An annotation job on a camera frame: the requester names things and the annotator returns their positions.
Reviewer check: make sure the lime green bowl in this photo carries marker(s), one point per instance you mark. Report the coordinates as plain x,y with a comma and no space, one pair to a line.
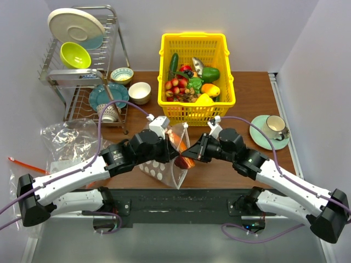
74,56

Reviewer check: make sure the cream mug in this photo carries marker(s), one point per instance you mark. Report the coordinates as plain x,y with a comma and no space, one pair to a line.
275,128

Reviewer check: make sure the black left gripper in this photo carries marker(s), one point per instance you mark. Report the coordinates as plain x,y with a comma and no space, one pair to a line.
169,152

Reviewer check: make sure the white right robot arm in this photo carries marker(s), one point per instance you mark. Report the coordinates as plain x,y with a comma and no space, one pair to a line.
325,212

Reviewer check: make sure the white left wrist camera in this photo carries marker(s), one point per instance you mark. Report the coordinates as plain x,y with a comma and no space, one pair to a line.
158,125

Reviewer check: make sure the green bell pepper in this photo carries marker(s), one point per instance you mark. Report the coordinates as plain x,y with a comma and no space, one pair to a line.
210,74

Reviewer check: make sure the crumpled clear plastic bag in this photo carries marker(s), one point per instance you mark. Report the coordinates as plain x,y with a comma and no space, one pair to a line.
71,142

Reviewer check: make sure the white cream bowl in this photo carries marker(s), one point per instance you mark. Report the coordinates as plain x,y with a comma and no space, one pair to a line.
140,93

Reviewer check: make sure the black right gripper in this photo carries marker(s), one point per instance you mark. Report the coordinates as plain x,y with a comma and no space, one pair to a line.
198,150

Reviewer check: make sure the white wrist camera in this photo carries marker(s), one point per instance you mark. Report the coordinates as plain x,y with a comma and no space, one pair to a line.
215,127
158,125

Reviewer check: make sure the large cream blue plate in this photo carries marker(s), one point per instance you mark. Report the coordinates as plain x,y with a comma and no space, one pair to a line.
74,25

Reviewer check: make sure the grey toy fish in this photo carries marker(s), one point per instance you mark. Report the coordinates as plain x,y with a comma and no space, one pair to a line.
198,66

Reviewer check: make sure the yellow plastic basket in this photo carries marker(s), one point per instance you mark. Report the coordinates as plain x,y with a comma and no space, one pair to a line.
212,50

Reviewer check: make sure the green lettuce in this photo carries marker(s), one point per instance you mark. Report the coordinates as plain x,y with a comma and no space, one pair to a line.
195,83

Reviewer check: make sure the orange papaya slice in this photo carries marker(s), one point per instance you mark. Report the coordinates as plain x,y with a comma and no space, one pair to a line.
181,162

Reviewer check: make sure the metal dish rack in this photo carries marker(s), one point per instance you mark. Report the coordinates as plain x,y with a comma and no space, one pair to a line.
73,86

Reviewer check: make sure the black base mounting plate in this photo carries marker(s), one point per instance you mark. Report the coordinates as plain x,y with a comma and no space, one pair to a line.
184,206

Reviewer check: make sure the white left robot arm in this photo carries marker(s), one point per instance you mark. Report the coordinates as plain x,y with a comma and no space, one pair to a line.
39,197

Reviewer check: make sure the dark green cucumber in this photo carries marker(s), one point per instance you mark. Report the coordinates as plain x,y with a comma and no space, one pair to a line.
173,62

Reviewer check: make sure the yellow bell pepper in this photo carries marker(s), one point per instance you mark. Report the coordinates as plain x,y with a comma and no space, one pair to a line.
204,99

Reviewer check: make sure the teal patterned small bowl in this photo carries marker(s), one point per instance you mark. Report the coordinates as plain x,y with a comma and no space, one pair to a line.
122,75

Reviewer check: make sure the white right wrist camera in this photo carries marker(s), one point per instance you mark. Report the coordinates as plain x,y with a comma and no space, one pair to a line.
215,127

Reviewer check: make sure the red pomegranate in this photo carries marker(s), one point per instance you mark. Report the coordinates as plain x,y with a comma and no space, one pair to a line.
186,69

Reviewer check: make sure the brown longan bunch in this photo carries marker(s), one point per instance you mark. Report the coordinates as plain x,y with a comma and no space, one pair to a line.
187,95

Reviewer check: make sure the patterned white bowl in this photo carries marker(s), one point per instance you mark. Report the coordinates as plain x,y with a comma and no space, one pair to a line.
109,115

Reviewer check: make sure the teal scalloped plate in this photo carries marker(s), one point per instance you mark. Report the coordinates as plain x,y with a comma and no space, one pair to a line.
99,95

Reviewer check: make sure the clear white-dotted zip bag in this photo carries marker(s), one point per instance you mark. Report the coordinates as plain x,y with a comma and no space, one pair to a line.
169,174

